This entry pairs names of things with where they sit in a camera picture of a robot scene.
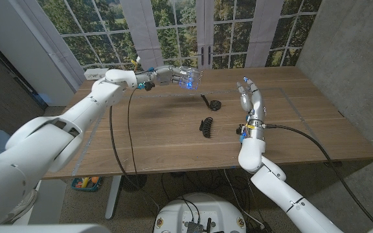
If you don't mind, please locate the white table leg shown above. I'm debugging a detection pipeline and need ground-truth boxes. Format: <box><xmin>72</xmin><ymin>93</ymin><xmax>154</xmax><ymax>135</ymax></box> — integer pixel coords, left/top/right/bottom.
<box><xmin>104</xmin><ymin>175</ymin><xmax>122</xmax><ymax>221</ymax></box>

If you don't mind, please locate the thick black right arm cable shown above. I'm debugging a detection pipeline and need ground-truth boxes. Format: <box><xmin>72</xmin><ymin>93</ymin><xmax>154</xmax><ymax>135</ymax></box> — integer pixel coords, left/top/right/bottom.
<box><xmin>263</xmin><ymin>124</ymin><xmax>373</xmax><ymax>227</ymax></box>

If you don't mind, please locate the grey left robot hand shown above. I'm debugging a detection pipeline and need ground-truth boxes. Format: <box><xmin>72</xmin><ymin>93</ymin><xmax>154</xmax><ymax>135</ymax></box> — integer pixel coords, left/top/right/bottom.
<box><xmin>153</xmin><ymin>64</ymin><xmax>192</xmax><ymax>89</ymax></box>

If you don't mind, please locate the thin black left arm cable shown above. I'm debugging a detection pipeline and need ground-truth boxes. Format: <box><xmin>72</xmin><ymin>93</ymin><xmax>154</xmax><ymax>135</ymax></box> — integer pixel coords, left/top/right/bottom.
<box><xmin>127</xmin><ymin>87</ymin><xmax>139</xmax><ymax>177</ymax></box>

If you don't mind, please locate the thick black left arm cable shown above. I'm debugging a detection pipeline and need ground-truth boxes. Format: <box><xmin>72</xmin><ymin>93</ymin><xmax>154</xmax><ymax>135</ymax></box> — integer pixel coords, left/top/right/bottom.
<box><xmin>108</xmin><ymin>105</ymin><xmax>161</xmax><ymax>214</ymax></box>

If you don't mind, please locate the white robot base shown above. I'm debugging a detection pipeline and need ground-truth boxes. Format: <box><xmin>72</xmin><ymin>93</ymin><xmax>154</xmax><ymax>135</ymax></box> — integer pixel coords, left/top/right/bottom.
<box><xmin>153</xmin><ymin>192</ymin><xmax>247</xmax><ymax>233</ymax></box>

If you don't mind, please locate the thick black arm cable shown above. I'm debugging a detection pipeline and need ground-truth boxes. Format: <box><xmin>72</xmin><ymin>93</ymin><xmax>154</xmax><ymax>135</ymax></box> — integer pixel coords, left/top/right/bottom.
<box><xmin>108</xmin><ymin>105</ymin><xmax>161</xmax><ymax>214</ymax></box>
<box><xmin>263</xmin><ymin>124</ymin><xmax>373</xmax><ymax>227</ymax></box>

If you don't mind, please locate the black spoon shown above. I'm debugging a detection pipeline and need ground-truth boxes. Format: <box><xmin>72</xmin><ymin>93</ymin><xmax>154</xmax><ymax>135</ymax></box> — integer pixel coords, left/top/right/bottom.
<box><xmin>200</xmin><ymin>93</ymin><xmax>222</xmax><ymax>112</ymax></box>

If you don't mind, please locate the printed window backdrop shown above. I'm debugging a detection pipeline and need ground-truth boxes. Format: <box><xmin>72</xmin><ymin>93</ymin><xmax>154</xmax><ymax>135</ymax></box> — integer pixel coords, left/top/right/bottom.
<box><xmin>8</xmin><ymin>0</ymin><xmax>323</xmax><ymax>72</ymax></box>

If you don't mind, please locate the grey concrete print backdrop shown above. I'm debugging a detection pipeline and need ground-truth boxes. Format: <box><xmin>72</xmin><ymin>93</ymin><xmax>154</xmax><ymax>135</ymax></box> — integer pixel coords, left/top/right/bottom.
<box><xmin>295</xmin><ymin>0</ymin><xmax>373</xmax><ymax>227</ymax></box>

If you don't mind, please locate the white power strip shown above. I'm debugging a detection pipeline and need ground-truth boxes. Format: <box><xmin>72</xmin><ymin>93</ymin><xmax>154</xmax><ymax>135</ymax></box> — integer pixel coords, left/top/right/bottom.
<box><xmin>83</xmin><ymin>67</ymin><xmax>110</xmax><ymax>81</ymax></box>

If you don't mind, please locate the white sneaker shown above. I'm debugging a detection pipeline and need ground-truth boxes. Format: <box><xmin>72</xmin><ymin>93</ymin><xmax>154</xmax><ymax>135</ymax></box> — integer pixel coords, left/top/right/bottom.
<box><xmin>0</xmin><ymin>189</ymin><xmax>39</xmax><ymax>226</ymax></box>

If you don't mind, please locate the white floor cable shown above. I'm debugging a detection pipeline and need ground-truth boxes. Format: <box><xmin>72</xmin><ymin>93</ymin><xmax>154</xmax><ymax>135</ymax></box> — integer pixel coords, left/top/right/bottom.
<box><xmin>223</xmin><ymin>169</ymin><xmax>266</xmax><ymax>229</ymax></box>

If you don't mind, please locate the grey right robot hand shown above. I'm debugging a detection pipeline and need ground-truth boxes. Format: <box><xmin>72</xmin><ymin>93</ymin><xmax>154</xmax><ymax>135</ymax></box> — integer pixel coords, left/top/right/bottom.
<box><xmin>236</xmin><ymin>76</ymin><xmax>267</xmax><ymax>121</ymax></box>

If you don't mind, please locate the black hair claw clip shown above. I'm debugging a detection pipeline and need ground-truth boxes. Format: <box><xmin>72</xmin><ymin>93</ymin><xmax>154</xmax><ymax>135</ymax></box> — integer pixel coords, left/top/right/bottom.
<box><xmin>199</xmin><ymin>116</ymin><xmax>214</xmax><ymax>139</ymax></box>

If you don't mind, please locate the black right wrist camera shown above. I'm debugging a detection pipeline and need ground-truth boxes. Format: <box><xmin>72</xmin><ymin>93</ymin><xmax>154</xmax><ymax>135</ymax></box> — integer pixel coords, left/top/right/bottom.
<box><xmin>236</xmin><ymin>124</ymin><xmax>247</xmax><ymax>144</ymax></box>

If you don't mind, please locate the clear glass hinged jar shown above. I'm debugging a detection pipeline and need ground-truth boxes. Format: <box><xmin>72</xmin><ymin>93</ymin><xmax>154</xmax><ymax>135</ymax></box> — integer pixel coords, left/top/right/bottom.
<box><xmin>178</xmin><ymin>67</ymin><xmax>203</xmax><ymax>91</ymax></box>

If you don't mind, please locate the white partition panel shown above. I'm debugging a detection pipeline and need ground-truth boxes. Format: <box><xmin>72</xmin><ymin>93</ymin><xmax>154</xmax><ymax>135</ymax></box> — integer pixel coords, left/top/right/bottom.
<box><xmin>0</xmin><ymin>0</ymin><xmax>80</xmax><ymax>107</ymax></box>

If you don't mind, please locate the teal basket with toys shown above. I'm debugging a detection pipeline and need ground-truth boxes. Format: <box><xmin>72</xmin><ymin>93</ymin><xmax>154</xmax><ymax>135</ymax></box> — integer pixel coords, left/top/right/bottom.
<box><xmin>71</xmin><ymin>176</ymin><xmax>103</xmax><ymax>192</ymax></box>

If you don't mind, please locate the black round floor disc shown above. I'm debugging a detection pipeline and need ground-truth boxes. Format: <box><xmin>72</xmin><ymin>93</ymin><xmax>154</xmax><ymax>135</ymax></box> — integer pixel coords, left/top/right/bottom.
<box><xmin>121</xmin><ymin>174</ymin><xmax>148</xmax><ymax>194</ymax></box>

